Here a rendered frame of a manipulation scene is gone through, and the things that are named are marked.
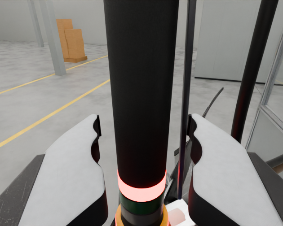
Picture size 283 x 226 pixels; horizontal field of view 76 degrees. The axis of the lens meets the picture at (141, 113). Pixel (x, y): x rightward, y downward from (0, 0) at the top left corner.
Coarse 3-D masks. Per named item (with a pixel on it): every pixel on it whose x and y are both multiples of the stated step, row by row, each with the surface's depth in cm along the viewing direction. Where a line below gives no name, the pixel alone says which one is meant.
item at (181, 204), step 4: (176, 200) 19; (180, 200) 19; (168, 204) 19; (172, 204) 19; (176, 204) 19; (180, 204) 19; (184, 204) 19; (168, 208) 18; (172, 208) 18; (180, 208) 18; (184, 208) 18; (184, 212) 18; (188, 216) 18; (188, 220) 17; (180, 224) 17; (184, 224) 17; (188, 224) 17; (192, 224) 17
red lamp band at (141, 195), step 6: (120, 180) 12; (162, 180) 12; (120, 186) 12; (126, 186) 11; (156, 186) 11; (162, 186) 12; (126, 192) 12; (132, 192) 11; (138, 192) 11; (144, 192) 11; (150, 192) 11; (156, 192) 12; (132, 198) 12; (138, 198) 12; (144, 198) 12; (150, 198) 12
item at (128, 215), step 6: (120, 204) 13; (162, 204) 13; (126, 210) 13; (162, 210) 14; (126, 216) 13; (132, 216) 13; (138, 216) 12; (144, 216) 12; (150, 216) 12; (156, 216) 13; (132, 222) 13; (138, 222) 13; (144, 222) 13; (150, 222) 13
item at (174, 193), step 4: (176, 180) 37; (172, 184) 36; (176, 184) 38; (172, 188) 37; (176, 188) 38; (164, 192) 37; (168, 192) 35; (172, 192) 37; (176, 192) 39; (168, 196) 36; (172, 196) 38; (176, 196) 40; (164, 200) 35; (168, 200) 36; (172, 200) 38; (164, 204) 35
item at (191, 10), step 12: (192, 0) 7; (192, 12) 7; (192, 24) 8; (192, 36) 8; (192, 48) 8; (180, 132) 11; (180, 144) 11; (180, 156) 11; (180, 168) 11; (180, 180) 12; (180, 192) 12
